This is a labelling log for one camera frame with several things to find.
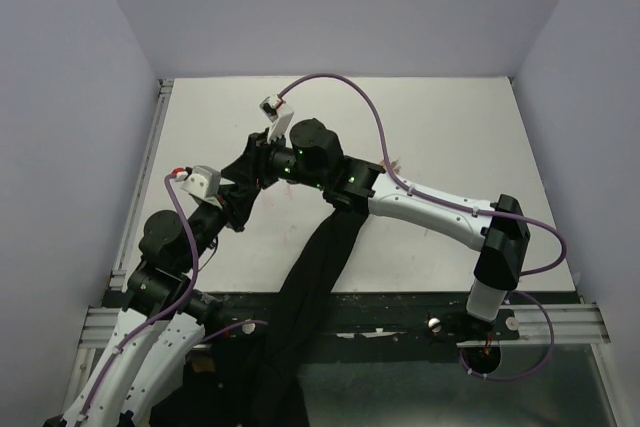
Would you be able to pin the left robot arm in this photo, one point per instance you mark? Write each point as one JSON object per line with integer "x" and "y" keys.
{"x": 163, "y": 314}

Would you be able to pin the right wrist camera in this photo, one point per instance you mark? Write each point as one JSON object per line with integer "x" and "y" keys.
{"x": 279, "y": 113}

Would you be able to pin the aluminium rail frame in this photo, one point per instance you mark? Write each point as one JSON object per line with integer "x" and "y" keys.
{"x": 458, "y": 135}

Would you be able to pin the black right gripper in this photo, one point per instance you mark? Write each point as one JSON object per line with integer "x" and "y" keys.
{"x": 251, "y": 166}

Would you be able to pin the metal sheet panel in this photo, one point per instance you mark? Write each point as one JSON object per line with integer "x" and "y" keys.
{"x": 567, "y": 391}

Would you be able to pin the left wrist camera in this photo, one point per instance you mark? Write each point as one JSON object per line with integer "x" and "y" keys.
{"x": 202, "y": 184}

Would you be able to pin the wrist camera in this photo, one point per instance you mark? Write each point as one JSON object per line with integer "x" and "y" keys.
{"x": 279, "y": 113}
{"x": 202, "y": 184}

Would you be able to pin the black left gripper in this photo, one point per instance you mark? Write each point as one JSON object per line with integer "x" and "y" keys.
{"x": 236, "y": 208}

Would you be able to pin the mannequin hand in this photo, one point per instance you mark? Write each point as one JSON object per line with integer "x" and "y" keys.
{"x": 393, "y": 164}

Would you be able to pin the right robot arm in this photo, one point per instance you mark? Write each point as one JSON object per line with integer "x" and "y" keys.
{"x": 313, "y": 157}

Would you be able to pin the black sleeve forearm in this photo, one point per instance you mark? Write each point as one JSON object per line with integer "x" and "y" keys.
{"x": 261, "y": 375}

